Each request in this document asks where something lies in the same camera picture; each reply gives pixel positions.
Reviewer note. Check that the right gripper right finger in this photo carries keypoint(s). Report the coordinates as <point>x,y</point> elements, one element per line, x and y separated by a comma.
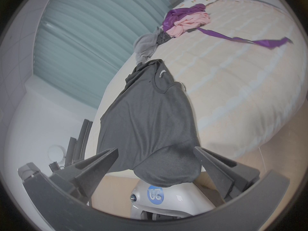
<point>221,174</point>

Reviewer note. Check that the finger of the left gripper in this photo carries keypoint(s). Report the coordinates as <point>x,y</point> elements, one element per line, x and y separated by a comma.
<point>71,150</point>
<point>84,138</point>

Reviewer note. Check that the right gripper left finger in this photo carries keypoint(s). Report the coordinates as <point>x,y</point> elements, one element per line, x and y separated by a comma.
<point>91,172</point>

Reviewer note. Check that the black T-shirt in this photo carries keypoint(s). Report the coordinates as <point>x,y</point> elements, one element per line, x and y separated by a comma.
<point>144,119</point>

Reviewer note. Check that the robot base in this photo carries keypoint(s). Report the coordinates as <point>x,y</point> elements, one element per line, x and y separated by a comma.
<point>173,202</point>

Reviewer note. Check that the blue-green curtain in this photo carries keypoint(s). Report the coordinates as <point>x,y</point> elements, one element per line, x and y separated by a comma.
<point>91,37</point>

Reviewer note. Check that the grey garment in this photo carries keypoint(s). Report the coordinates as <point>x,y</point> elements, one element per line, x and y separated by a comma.
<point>144,44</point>

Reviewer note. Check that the black patterned garment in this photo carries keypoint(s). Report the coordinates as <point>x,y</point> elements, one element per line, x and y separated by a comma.
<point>163,38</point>

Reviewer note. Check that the purple garment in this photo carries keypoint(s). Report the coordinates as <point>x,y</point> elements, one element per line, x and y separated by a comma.
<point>175,15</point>

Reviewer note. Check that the pink garment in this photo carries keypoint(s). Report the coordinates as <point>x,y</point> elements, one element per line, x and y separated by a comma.
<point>190,20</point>

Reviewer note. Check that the white printed pillow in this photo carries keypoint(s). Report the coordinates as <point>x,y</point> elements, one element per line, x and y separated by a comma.
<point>197,0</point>

